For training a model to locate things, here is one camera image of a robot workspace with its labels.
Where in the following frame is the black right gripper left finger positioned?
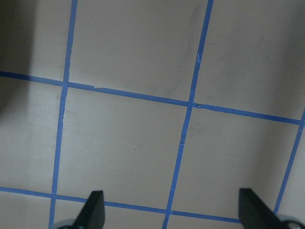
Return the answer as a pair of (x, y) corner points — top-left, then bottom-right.
(72, 190), (105, 229)

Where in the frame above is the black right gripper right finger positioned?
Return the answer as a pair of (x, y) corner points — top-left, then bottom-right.
(238, 188), (289, 229)

